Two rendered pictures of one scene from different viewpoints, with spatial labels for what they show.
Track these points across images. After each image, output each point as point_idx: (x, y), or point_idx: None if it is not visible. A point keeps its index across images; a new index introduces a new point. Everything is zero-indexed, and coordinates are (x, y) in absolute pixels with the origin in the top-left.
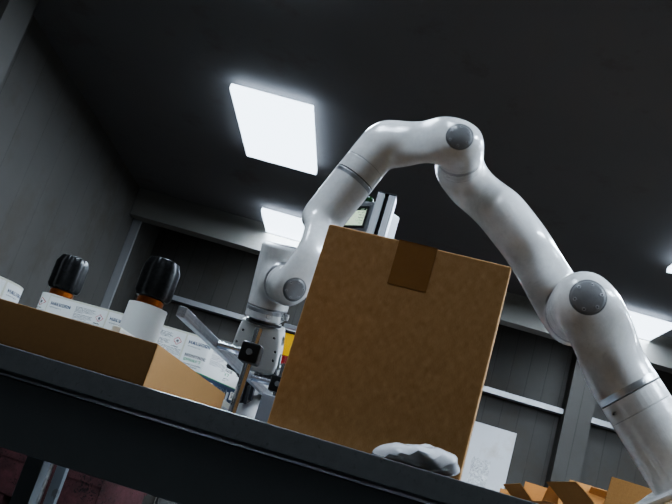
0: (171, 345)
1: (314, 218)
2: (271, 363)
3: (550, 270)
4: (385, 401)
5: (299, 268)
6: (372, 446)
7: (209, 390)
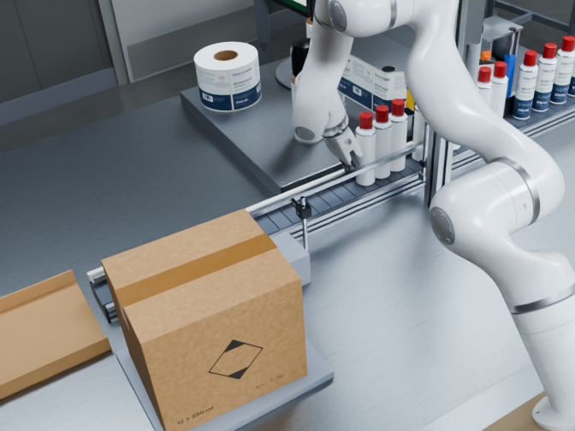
0: (366, 76)
1: (305, 67)
2: (344, 159)
3: (479, 144)
4: (143, 378)
5: (298, 120)
6: (148, 395)
7: (72, 356)
